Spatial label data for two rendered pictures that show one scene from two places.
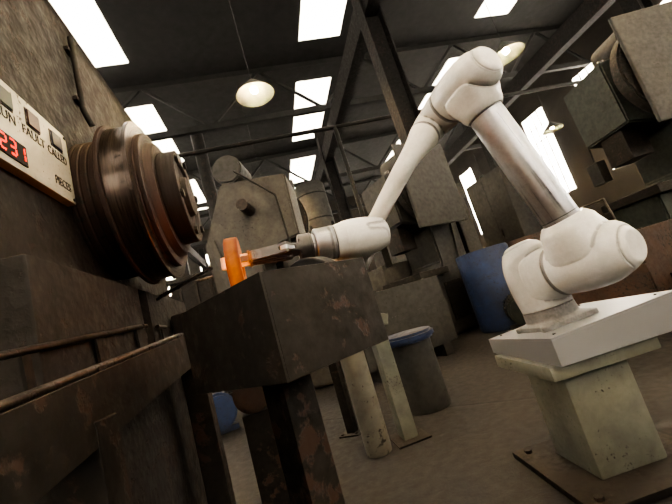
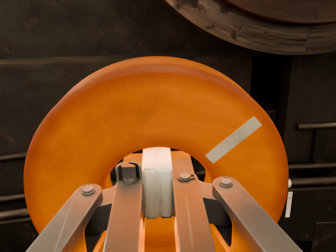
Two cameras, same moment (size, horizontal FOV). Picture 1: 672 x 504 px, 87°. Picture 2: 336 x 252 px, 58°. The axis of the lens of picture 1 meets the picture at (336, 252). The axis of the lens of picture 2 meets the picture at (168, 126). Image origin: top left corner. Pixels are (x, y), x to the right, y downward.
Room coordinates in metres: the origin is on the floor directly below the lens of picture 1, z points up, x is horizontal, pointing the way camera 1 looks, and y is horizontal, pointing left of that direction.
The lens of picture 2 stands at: (0.92, 0.09, 0.92)
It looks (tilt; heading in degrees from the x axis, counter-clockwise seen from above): 19 degrees down; 100
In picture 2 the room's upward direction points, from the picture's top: 2 degrees counter-clockwise
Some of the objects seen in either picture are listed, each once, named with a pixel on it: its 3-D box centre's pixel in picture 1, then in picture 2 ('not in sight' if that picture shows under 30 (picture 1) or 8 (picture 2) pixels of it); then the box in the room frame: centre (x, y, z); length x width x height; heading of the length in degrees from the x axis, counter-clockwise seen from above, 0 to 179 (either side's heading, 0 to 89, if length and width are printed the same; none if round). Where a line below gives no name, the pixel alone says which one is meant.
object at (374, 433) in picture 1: (363, 394); not in sight; (1.75, 0.07, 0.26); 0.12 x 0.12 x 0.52
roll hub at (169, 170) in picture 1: (182, 198); not in sight; (1.03, 0.40, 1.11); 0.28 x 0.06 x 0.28; 12
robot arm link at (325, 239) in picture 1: (323, 244); not in sight; (0.93, 0.03, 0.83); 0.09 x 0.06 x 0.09; 12
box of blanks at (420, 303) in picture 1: (384, 328); not in sight; (3.67, -0.25, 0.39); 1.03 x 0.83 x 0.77; 117
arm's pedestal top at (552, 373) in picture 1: (567, 352); not in sight; (1.18, -0.60, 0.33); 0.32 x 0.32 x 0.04; 4
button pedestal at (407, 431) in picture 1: (388, 372); not in sight; (1.82, -0.08, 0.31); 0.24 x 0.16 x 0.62; 12
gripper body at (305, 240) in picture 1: (296, 249); not in sight; (0.92, 0.10, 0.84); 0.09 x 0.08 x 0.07; 102
